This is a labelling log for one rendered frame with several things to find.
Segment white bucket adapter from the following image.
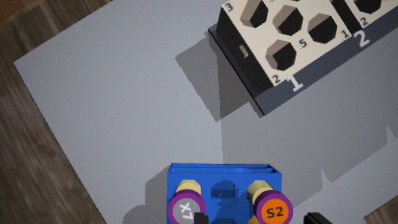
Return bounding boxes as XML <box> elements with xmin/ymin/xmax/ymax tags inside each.
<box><xmin>329</xmin><ymin>0</ymin><xmax>398</xmax><ymax>34</ymax></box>

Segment grey bench mat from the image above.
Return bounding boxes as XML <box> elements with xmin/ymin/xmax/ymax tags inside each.
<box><xmin>13</xmin><ymin>0</ymin><xmax>398</xmax><ymax>224</ymax></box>

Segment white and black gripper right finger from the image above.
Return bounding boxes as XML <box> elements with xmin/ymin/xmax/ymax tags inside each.
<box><xmin>304</xmin><ymin>212</ymin><xmax>332</xmax><ymax>224</ymax></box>

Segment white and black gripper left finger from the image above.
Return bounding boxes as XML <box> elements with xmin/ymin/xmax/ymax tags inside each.
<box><xmin>194</xmin><ymin>212</ymin><xmax>209</xmax><ymax>224</ymax></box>

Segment blue tube rack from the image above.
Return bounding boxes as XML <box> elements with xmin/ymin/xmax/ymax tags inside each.
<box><xmin>167</xmin><ymin>163</ymin><xmax>282</xmax><ymax>224</ymax></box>

